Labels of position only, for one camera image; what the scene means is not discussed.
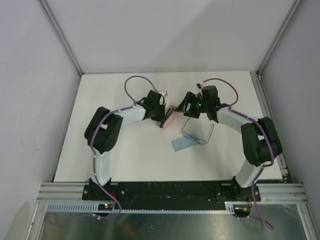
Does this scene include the right controller board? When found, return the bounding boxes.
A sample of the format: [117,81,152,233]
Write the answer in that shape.
[233,205,251,218]

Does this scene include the pink glasses case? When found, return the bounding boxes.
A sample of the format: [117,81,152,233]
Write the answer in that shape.
[158,105,177,129]

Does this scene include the thin wire frame glasses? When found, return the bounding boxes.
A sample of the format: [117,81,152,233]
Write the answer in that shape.
[181,117,215,145]

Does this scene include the left controller board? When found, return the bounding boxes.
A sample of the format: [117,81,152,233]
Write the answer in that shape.
[98,203,114,211]

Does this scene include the right aluminium frame post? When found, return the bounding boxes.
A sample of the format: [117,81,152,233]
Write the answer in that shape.
[256,0,305,79]

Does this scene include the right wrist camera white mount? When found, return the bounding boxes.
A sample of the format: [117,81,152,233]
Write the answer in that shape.
[196,82,205,90]

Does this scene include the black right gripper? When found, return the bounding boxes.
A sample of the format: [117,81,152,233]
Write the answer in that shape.
[175,91,210,119]

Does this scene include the left aluminium frame post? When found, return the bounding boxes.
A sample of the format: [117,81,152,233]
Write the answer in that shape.
[37,0,84,76]

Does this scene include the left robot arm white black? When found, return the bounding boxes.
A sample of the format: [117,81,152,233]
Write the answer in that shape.
[84,90,168,200]

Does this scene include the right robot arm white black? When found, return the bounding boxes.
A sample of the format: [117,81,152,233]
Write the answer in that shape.
[175,85,283,201]

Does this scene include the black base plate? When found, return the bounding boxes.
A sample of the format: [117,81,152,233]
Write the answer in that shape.
[82,179,261,211]

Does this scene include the grey slotted cable duct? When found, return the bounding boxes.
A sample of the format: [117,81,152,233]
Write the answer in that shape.
[44,201,238,215]

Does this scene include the aluminium frame post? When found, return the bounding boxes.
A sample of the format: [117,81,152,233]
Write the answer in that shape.
[256,0,305,79]
[37,0,84,76]

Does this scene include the black frame glasses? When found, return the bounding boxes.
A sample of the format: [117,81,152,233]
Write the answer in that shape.
[159,108,175,128]

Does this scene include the controller board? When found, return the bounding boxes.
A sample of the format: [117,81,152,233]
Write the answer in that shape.
[233,205,251,218]
[98,203,114,211]

